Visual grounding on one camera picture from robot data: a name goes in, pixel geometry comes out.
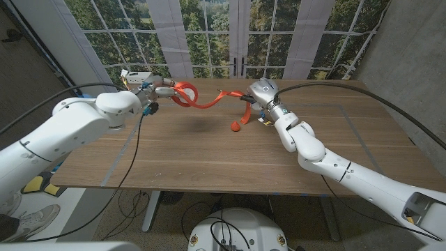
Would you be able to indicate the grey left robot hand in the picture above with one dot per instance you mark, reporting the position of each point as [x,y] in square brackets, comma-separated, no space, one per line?
[160,90]

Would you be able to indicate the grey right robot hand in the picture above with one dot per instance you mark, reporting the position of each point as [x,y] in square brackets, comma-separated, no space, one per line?
[266,94]

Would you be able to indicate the orange satin ribbon roll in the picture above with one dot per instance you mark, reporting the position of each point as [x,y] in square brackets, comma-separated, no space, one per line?
[209,102]

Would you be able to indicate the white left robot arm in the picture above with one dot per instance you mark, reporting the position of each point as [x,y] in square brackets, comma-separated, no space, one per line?
[69,129]

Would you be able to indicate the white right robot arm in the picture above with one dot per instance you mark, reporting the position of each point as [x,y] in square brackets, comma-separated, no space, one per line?
[306,143]

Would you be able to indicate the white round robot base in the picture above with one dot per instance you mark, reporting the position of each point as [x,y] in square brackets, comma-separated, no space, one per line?
[251,230]

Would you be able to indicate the white power strip box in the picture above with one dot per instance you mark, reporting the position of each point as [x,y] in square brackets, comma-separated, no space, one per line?
[138,77]

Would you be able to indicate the blue tape patch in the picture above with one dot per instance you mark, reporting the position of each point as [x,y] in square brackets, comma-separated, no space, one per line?
[87,95]

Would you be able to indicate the printed window forest backdrop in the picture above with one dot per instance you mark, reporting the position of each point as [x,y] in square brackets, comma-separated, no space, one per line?
[313,35]

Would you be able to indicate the black round floor object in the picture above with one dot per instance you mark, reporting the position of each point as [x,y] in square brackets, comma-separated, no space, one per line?
[171,197]

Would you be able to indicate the grey metal table leg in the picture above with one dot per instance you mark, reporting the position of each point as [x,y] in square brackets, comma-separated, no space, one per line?
[151,212]
[331,223]

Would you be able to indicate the dark wooden door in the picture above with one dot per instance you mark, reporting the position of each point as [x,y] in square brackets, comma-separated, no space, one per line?
[21,69]

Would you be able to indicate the yellow black foot pedal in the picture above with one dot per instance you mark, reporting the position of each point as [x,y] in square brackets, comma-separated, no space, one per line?
[42,184]

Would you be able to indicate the black connector box on base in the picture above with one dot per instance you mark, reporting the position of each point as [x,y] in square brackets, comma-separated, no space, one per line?
[227,248]

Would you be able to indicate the grey white sneaker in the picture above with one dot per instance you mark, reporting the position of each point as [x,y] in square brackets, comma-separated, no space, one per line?
[35,218]
[10,204]

